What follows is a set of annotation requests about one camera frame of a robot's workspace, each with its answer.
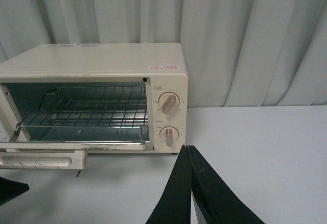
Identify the white pleated curtain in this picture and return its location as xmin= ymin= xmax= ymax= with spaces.
xmin=1 ymin=0 xmax=326 ymax=107

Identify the cream Toshiba toaster oven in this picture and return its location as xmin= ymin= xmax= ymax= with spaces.
xmin=1 ymin=43 xmax=188 ymax=153

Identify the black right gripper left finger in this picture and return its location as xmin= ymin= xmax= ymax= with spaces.
xmin=0 ymin=177 xmax=29 ymax=206

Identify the metal wire oven rack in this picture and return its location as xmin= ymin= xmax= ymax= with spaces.
xmin=12 ymin=85 xmax=150 ymax=143

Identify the upper beige temperature knob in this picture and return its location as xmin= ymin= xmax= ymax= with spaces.
xmin=158 ymin=92 xmax=179 ymax=114

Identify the lower beige timer knob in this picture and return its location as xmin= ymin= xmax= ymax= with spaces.
xmin=159 ymin=127 xmax=179 ymax=147

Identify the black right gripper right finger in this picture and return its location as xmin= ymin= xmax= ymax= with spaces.
xmin=147 ymin=145 xmax=262 ymax=223

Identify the cream oven door with window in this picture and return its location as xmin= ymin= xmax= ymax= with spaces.
xmin=1 ymin=142 xmax=147 ymax=169

